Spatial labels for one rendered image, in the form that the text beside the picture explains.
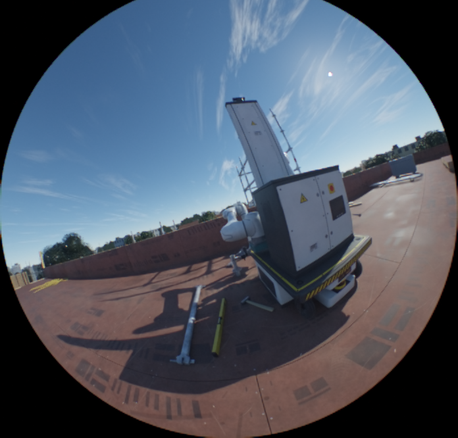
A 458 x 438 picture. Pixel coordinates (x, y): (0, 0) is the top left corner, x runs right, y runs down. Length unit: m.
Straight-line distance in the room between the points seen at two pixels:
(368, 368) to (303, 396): 0.29
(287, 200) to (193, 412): 1.12
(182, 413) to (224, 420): 0.19
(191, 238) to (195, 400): 2.63
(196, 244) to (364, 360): 2.88
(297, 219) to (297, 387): 0.81
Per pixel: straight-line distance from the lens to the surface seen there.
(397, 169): 6.97
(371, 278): 1.23
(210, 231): 2.76
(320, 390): 0.78
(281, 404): 0.77
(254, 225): 1.14
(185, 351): 0.98
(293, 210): 0.67
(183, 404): 0.89
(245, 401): 0.79
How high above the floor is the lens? 0.76
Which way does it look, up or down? 1 degrees up
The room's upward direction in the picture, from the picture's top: 17 degrees counter-clockwise
